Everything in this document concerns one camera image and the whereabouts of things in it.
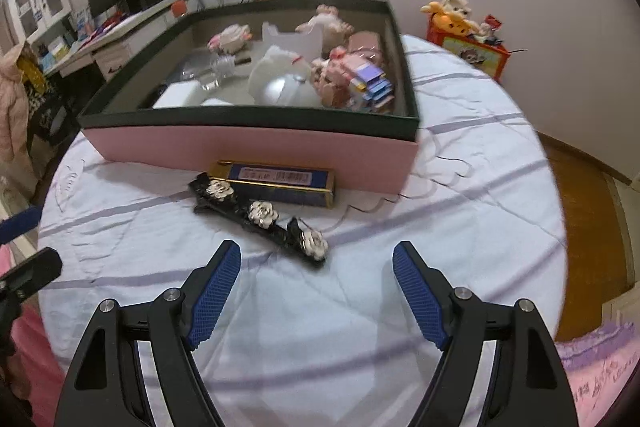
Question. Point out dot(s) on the white silver round figurine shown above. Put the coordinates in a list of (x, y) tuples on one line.
[(282, 78)]

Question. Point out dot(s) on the white earbuds case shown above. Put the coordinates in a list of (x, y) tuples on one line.
[(215, 102)]

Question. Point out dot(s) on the pink hanging coat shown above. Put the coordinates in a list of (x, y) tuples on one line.
[(15, 160)]

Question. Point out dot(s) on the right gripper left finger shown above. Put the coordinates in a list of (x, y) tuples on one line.
[(104, 385)]

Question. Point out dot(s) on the black flower hair clip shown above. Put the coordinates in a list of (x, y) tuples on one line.
[(259, 217)]

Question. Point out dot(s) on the pink box with black rim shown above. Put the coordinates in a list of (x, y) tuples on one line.
[(366, 151)]

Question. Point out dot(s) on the white desk with drawers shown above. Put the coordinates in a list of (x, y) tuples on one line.
[(113, 49)]

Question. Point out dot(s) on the black remote control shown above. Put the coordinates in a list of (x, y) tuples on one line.
[(152, 97)]

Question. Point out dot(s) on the white tablecloth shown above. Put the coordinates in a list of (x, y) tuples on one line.
[(338, 345)]

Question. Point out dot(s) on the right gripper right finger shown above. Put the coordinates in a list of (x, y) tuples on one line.
[(527, 386)]

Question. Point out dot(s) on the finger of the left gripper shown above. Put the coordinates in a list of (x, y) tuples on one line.
[(25, 221), (30, 276)]

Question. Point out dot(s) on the clear bottle with orange cap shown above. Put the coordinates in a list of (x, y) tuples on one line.
[(179, 8)]

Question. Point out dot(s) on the rose gold metallic box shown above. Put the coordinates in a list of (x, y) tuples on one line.
[(367, 45)]

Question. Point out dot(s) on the pink white brick toy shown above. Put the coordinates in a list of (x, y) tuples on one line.
[(231, 40)]

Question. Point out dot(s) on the blue gold rectangular box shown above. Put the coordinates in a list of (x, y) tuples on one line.
[(291, 185)]

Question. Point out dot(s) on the clear glass bottle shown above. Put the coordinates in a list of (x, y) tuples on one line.
[(211, 69)]

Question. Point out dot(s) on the pink purple brick toy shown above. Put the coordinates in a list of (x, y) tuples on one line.
[(353, 80)]

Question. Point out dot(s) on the white power adapter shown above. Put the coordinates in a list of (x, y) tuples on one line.
[(181, 94)]

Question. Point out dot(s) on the pink baby figurine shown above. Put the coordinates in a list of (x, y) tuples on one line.
[(335, 31)]

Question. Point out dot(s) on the white ceramic cup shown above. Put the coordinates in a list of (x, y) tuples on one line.
[(308, 43)]

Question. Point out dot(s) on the red toy crate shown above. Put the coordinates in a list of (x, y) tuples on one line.
[(488, 58)]

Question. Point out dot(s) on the yellow white plush toy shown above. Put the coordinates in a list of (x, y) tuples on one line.
[(452, 17)]

